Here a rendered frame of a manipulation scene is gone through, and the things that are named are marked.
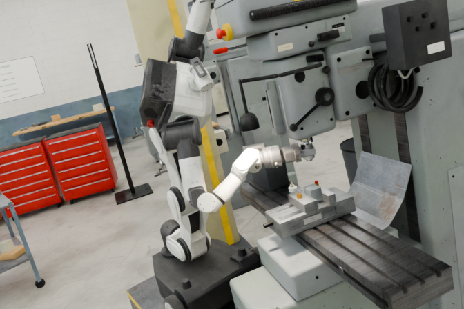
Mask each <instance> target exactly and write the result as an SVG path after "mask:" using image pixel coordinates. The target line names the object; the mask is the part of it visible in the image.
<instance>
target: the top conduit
mask: <svg viewBox="0 0 464 309"><path fill-rule="evenodd" d="M343 1H349V0H300V1H294V2H289V3H284V4H280V5H276V6H270V7H267V8H260V9H256V10H251V11H250V13H249V16H250V19H251V20H252V21H257V20H260V19H266V18H269V17H276V16H279V15H283V14H289V13H292V12H298V11H301V10H307V9H312V8H317V7H320V6H326V5H331V4H334V3H340V2H343Z"/></svg>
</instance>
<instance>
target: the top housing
mask: <svg viewBox="0 0 464 309"><path fill-rule="evenodd" d="M294 1H300V0H216V1H215V3H214V8H215V14H216V18H217V24H218V27H219V28H220V30H222V25H223V24H226V23H228V24H230V26H231V28H232V31H233V38H232V40H235V39H240V38H244V37H249V36H252V35H255V34H261V33H264V32H269V31H272V30H278V29H281V28H287V27H290V26H296V25H300V24H303V23H309V22H312V21H317V20H321V19H326V18H329V17H335V16H338V15H342V14H347V13H351V12H354V11H356V9H357V7H358V4H357V0H349V1H343V2H340V3H334V4H331V5H326V6H320V7H317V8H312V9H307V10H301V11H298V12H292V13H289V14H283V15H279V16H276V17H269V18H266V19H260V20H257V21H252V20H251V19H250V16H249V13H250V11H251V10H256V9H260V8H267V7H270V6H276V5H280V4H284V3H289V2H294Z"/></svg>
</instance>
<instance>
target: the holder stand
mask: <svg viewBox="0 0 464 309"><path fill-rule="evenodd" d="M251 174H252V177H253V181H254V182H256V183H257V184H259V185H260V186H262V187H264V188H266V189H267V190H269V191H272V190H275V189H278V188H281V187H283V186H286V185H289V178H288V174H287V167H286V163H285V162H284V163H282V166H279V167H278V168H276V167H274V168H265V167H264V166H262V168H261V170H260V171H259V172H256V173H251Z"/></svg>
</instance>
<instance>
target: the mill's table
mask: <svg viewBox="0 0 464 309"><path fill-rule="evenodd" d="M248 183H249V184H247V183H243V184H242V185H241V186H240V187H239V188H240V194H241V197H242V198H243V199H244V200H245V201H247V202H248V203H249V204H251V205H252V206H253V207H254V208H255V209H256V210H258V211H259V212H261V213H262V214H263V215H264V216H266V215H265V212H266V211H268V210H271V209H274V208H277V207H279V206H282V205H284V204H287V203H289V199H288V194H289V187H290V185H291V182H289V185H286V186H283V187H281V188H278V189H275V190H272V191H269V190H267V189H266V188H264V187H262V186H260V185H259V184H257V183H256V182H254V181H253V180H251V181H248ZM291 237H292V238H293V239H294V240H296V241H297V242H298V243H299V244H300V245H301V246H303V247H304V248H306V249H307V250H308V251H309V252H310V253H311V254H313V255H314V256H315V257H317V258H318V259H319V260H321V262H323V263H324V264H325V265H327V266H328V267H329V268H331V269H332V270H333V271H334V272H335V273H337V274H338V275H339V276H341V277H342V278H343V279H344V280H345V281H347V282H348V283H349V284H351V285H352V286H353V287H354V288H355V289H357V290H358V291H359V292H361V293H362V294H363V295H364V296H366V298H368V299H369V300H370V301H372V302H373V303H374V304H376V305H377V306H378V307H379V308H380V309H417V308H418V307H420V306H422V305H424V304H426V303H428V302H430V301H432V300H434V299H436V298H437V297H439V296H441V295H444V294H445V293H447V292H449V291H451V290H453V289H454V282H453V275H452V267H451V266H450V265H448V264H446V263H444V262H442V261H440V260H438V259H437V258H435V257H433V256H431V255H429V254H427V253H425V252H423V251H422V250H419V249H418V248H415V247H413V246H412V245H410V244H408V243H406V242H404V241H402V240H400V239H399V238H397V237H395V236H393V235H391V234H389V233H387V232H385V231H384V230H381V229H380V228H377V227H376V226H374V225H372V224H370V223H368V222H366V221H364V220H362V219H361V218H359V217H357V216H355V215H353V214H351V213H349V214H347V215H344V216H341V217H338V218H336V219H333V220H331V221H328V222H326V223H323V224H320V225H319V226H316V227H313V228H310V229H308V230H305V231H303V232H300V233H298V234H295V235H292V236H291Z"/></svg>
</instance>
